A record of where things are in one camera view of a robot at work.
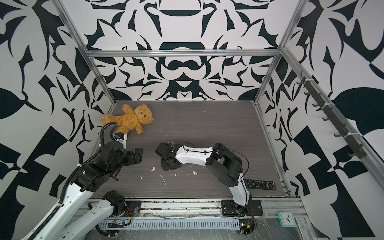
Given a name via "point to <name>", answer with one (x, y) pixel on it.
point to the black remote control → (260, 184)
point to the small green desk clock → (286, 219)
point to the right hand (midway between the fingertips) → (165, 167)
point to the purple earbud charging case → (172, 144)
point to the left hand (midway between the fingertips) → (133, 148)
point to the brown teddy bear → (130, 120)
